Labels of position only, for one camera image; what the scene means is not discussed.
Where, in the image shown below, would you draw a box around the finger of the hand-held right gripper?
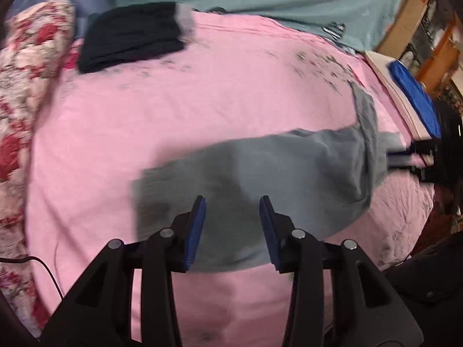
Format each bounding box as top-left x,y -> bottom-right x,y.
389,161 -> 438,184
386,139 -> 440,161

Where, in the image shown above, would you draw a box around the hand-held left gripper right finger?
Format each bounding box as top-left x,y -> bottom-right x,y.
260,195 -> 424,347

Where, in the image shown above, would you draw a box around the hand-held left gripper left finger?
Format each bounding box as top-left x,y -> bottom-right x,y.
40,195 -> 207,347

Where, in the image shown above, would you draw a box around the grey pants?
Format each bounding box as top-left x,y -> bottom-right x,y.
131,81 -> 411,273

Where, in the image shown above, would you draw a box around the blue plastic bag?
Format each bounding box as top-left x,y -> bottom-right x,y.
388,60 -> 442,139

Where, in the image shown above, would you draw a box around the person's dark clothing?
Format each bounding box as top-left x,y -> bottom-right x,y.
383,235 -> 463,313

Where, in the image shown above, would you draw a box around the wooden shelf unit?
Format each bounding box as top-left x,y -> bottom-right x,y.
376,0 -> 463,99

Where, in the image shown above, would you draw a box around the pink bed sheet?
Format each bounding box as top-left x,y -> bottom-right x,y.
27,9 -> 436,347

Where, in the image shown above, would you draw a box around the dark folded clothes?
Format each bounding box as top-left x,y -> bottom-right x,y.
78,2 -> 196,75

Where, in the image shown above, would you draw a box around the red floral quilt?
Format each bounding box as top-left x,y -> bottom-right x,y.
0,0 -> 76,337

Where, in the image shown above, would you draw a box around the black cable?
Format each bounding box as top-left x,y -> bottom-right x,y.
0,256 -> 66,301

